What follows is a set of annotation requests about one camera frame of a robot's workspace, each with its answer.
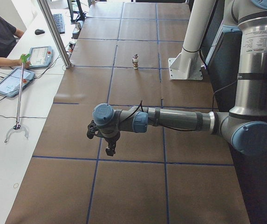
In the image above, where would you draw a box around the black computer mouse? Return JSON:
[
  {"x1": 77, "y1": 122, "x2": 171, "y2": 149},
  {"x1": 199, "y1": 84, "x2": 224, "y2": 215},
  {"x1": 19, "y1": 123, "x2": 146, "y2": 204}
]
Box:
[{"x1": 34, "y1": 29, "x2": 45, "y2": 35}]

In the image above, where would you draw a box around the near teach pendant tablet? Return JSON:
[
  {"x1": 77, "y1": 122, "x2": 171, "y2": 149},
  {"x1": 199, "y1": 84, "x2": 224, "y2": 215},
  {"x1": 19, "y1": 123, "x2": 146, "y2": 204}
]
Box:
[{"x1": 0, "y1": 68, "x2": 35, "y2": 98}]

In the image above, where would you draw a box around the black keyboard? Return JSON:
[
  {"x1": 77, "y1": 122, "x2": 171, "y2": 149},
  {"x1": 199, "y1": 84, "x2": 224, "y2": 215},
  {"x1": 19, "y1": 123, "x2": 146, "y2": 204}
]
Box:
[{"x1": 52, "y1": 14, "x2": 65, "y2": 34}]

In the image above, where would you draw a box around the aluminium frame post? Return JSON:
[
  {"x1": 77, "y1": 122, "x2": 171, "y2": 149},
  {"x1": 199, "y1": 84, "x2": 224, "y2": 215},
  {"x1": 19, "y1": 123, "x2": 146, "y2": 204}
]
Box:
[{"x1": 37, "y1": 0, "x2": 72, "y2": 69}]

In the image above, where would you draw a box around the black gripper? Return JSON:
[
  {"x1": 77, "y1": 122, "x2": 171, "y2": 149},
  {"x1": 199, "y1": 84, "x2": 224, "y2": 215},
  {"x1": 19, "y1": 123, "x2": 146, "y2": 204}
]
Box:
[{"x1": 87, "y1": 120, "x2": 119, "y2": 156}]

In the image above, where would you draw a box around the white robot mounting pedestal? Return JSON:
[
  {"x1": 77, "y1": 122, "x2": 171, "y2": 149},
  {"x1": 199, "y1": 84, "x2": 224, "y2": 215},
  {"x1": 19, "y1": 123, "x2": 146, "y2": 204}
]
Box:
[{"x1": 168, "y1": 0, "x2": 217, "y2": 80}]

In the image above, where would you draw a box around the black monitor stand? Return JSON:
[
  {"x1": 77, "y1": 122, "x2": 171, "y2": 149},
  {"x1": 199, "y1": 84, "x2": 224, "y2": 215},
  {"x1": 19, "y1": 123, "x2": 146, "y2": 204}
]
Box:
[{"x1": 67, "y1": 0, "x2": 86, "y2": 24}]

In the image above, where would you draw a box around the far teach pendant tablet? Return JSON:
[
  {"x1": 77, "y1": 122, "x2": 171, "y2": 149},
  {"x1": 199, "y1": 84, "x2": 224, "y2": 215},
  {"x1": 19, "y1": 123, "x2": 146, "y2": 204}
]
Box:
[{"x1": 29, "y1": 46, "x2": 53, "y2": 69}]

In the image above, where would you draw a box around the white brass PPR valve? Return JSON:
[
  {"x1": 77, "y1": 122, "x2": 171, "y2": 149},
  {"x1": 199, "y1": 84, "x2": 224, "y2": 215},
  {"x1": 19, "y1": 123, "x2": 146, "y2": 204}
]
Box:
[{"x1": 132, "y1": 58, "x2": 138, "y2": 70}]

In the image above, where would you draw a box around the green handled reacher grabber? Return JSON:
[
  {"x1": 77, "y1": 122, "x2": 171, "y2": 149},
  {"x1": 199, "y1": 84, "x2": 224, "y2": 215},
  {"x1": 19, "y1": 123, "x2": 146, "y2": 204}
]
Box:
[{"x1": 4, "y1": 53, "x2": 30, "y2": 143}]

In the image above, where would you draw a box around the teach pendant tablet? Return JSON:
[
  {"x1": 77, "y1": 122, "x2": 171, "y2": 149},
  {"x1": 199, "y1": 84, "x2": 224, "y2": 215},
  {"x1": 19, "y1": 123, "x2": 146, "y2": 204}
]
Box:
[
  {"x1": 29, "y1": 46, "x2": 53, "y2": 69},
  {"x1": 0, "y1": 68, "x2": 35, "y2": 98}
]

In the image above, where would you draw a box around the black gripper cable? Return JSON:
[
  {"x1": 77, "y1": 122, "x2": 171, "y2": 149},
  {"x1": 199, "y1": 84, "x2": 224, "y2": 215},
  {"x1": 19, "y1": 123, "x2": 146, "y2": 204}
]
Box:
[{"x1": 114, "y1": 99, "x2": 239, "y2": 133}]

